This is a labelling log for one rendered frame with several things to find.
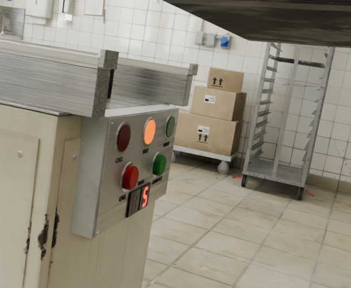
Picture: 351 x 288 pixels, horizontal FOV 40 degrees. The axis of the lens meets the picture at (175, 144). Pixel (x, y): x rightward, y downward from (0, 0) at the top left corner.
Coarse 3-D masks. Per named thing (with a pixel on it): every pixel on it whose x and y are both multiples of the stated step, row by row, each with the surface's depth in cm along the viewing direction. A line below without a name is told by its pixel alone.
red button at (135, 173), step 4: (128, 168) 58; (132, 168) 58; (136, 168) 58; (128, 172) 57; (132, 172) 57; (136, 172) 59; (124, 176) 57; (128, 176) 57; (132, 176) 58; (136, 176) 59; (124, 180) 57; (128, 180) 57; (132, 180) 58; (136, 180) 59; (124, 184) 57; (128, 184) 57; (132, 184) 58; (124, 188) 58; (128, 188) 58; (132, 188) 58
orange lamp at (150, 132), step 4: (152, 120) 62; (148, 124) 61; (152, 124) 62; (148, 128) 61; (152, 128) 63; (148, 132) 62; (152, 132) 63; (148, 136) 62; (152, 136) 63; (148, 140) 62
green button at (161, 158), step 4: (160, 156) 67; (164, 156) 68; (156, 160) 67; (160, 160) 67; (164, 160) 68; (156, 164) 67; (160, 164) 67; (164, 164) 68; (156, 168) 67; (160, 168) 67; (164, 168) 69; (156, 172) 67; (160, 172) 67
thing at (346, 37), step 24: (168, 0) 42; (192, 0) 40; (216, 0) 39; (240, 0) 38; (264, 0) 37; (288, 0) 37; (312, 0) 36; (336, 0) 35; (216, 24) 57; (240, 24) 55; (264, 24) 53; (288, 24) 50; (312, 24) 48; (336, 24) 47
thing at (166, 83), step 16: (64, 48) 80; (128, 64) 76; (144, 64) 76; (160, 64) 75; (192, 64) 73; (128, 80) 77; (144, 80) 76; (160, 80) 75; (176, 80) 74; (128, 96) 77; (144, 96) 76; (160, 96) 75; (176, 96) 75
